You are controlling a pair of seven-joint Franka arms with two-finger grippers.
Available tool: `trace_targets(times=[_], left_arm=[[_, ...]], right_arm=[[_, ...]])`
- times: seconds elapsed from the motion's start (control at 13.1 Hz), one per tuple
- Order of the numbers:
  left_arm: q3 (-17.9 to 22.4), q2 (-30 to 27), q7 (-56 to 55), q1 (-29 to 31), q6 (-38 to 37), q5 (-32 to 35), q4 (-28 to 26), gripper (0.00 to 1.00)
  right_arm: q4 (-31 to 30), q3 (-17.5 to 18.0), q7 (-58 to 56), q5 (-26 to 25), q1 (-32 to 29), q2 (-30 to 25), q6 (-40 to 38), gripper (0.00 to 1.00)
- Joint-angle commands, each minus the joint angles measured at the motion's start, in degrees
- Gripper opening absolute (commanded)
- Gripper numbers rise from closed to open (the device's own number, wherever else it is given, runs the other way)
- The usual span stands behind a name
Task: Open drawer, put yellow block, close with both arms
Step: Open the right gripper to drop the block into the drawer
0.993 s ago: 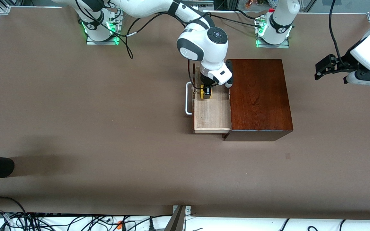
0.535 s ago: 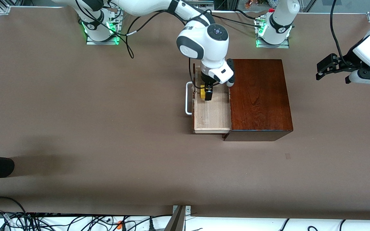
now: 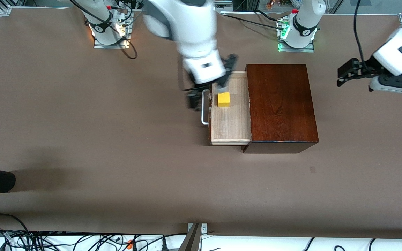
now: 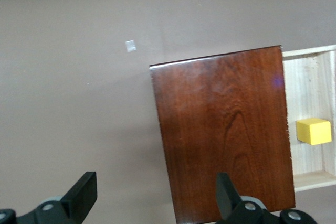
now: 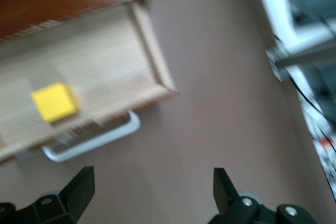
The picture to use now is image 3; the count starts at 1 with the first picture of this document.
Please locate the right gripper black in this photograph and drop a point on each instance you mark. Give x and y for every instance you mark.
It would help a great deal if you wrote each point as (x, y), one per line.
(196, 91)

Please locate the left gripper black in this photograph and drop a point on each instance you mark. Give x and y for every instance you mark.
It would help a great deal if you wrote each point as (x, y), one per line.
(366, 66)

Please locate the yellow cube block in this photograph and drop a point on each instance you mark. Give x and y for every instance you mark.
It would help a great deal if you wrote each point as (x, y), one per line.
(223, 100)

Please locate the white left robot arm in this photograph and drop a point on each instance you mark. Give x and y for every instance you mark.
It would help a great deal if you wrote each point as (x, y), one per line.
(305, 24)

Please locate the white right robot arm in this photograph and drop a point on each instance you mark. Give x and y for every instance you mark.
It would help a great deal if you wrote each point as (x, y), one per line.
(187, 24)

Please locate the dark wooden drawer cabinet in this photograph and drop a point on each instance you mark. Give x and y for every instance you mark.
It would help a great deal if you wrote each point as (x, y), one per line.
(281, 104)

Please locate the black equipment box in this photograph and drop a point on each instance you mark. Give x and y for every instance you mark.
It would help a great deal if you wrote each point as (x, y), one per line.
(243, 4)

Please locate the black power plug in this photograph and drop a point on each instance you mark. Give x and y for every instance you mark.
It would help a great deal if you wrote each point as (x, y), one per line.
(164, 244)

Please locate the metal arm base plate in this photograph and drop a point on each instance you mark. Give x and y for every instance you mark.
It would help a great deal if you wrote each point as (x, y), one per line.
(112, 46)
(295, 50)

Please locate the aluminium frame rail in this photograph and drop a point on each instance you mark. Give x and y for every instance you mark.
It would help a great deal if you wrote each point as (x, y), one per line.
(223, 2)

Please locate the silver mounting bracket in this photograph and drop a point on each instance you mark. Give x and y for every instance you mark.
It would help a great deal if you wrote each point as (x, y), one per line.
(204, 228)

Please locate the dark aluminium profile post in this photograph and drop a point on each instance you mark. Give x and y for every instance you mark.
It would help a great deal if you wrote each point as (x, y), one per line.
(191, 242)

